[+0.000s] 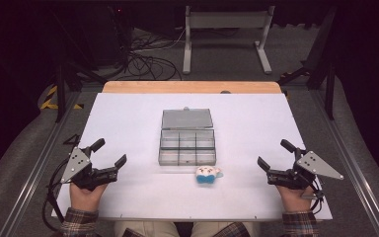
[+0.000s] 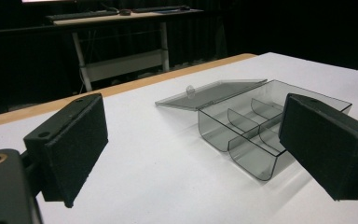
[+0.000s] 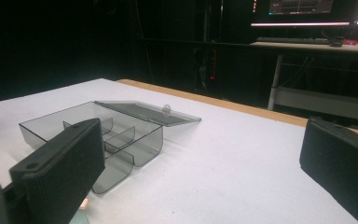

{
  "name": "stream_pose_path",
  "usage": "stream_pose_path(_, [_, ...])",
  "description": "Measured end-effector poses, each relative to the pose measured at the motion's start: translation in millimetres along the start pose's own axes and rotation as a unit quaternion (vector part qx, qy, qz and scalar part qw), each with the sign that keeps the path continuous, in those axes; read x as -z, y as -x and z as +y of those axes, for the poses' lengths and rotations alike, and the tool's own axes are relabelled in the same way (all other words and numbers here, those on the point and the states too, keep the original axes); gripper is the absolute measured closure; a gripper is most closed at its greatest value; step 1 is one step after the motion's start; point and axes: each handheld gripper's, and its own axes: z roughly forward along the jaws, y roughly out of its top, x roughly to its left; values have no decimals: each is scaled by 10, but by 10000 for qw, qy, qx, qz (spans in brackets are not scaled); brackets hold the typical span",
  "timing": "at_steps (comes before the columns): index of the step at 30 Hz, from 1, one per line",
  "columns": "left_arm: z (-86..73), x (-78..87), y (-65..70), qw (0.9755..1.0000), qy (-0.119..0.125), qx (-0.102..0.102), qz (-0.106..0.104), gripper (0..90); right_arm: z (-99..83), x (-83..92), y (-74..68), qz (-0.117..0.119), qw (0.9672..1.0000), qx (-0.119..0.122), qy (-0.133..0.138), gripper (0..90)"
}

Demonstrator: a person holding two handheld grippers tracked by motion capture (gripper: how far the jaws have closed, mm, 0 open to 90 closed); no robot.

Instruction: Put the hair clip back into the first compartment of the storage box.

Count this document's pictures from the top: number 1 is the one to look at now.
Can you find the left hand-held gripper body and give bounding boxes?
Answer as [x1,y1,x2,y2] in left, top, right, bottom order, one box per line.
[60,146,119,193]

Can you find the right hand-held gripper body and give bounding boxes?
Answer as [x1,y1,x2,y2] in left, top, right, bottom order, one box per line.
[266,148,345,192]

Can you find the person's left hand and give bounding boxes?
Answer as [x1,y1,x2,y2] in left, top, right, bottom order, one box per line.
[69,182,109,213]

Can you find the person's right hand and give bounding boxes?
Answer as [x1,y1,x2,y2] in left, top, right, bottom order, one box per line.
[275,185,315,214]

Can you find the white table sheet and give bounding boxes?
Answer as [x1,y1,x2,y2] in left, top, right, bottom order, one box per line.
[51,92,334,221]

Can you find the white and blue plush toy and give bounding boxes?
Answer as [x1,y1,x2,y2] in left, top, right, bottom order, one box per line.
[194,165,224,185]

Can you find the yellow and black floor tape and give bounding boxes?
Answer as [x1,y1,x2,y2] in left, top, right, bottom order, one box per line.
[38,85,85,111]

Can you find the clear plastic compartment box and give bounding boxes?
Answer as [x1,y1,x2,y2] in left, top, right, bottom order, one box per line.
[158,106,217,167]

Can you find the black tripod stand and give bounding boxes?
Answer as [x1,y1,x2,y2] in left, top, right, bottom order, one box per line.
[50,9,108,123]

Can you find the black angled stand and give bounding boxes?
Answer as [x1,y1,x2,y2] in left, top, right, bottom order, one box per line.
[276,6,339,121]

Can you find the grey metal stand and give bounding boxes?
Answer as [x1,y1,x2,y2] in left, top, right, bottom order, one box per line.
[182,5,276,75]

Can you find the small black triangular bracket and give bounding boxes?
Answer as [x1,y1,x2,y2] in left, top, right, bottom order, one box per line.
[62,133,81,148]

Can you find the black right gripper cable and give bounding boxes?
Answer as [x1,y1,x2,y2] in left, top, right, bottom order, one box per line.
[300,176,326,212]

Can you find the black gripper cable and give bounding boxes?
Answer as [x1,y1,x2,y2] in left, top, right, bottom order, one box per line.
[41,157,72,232]
[300,176,326,212]

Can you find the aluminium rail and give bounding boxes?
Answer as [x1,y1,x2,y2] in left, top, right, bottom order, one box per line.
[0,92,82,237]
[310,89,379,237]

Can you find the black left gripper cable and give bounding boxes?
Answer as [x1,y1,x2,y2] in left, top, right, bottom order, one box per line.
[41,157,72,232]

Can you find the tangle of black floor cables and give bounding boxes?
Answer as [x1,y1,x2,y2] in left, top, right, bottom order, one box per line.
[117,28,191,82]

